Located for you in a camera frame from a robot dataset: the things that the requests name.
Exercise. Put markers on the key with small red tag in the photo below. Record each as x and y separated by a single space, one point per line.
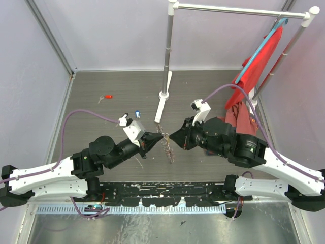
104 97

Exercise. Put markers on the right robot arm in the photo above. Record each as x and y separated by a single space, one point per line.
297 184

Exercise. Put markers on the metal disc keyring organizer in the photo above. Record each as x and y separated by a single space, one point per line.
166 144

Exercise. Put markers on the white clothes rack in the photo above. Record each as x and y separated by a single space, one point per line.
217 34

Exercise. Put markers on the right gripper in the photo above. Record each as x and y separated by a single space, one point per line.
183 136

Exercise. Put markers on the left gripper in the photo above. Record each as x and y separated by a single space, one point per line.
147 142

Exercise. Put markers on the white slotted cable duct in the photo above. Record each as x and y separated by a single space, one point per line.
122 210

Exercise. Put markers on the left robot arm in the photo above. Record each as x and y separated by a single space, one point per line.
76 176

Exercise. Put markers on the blue clothes hanger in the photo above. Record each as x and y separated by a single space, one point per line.
279 24

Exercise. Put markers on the blue key tag with key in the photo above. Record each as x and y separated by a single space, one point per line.
137 114

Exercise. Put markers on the red cloth on hanger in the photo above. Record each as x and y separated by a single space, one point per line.
253 73

